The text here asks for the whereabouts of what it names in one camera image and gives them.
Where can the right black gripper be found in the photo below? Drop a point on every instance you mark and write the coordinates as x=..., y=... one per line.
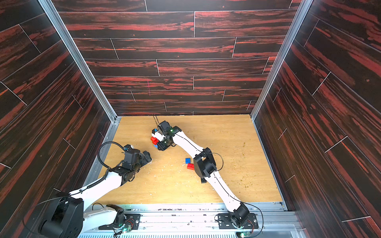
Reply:
x=162, y=142

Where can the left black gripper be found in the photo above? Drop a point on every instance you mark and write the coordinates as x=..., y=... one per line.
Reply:
x=145, y=161

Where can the small red lego brick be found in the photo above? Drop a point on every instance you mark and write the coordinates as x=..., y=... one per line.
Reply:
x=154, y=140

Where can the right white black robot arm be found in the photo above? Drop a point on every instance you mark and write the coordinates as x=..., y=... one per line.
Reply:
x=205, y=167

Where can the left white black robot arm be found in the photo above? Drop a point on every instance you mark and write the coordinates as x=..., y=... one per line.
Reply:
x=67, y=216

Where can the long red lego brick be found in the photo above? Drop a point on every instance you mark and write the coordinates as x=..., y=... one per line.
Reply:
x=190, y=166

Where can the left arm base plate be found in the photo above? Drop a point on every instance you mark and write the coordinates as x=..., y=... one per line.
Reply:
x=126, y=223

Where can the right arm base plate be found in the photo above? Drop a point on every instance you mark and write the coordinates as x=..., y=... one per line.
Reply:
x=226, y=221

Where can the left aluminium corner post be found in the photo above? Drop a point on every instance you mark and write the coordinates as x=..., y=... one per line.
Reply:
x=57, y=22

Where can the aluminium corner post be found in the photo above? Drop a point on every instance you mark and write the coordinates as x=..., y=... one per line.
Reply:
x=289, y=38
x=57, y=22

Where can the aluminium front rail frame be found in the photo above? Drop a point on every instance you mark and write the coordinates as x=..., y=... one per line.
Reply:
x=197, y=221

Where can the right aluminium corner post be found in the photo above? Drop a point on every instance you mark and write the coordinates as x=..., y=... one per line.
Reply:
x=289, y=38

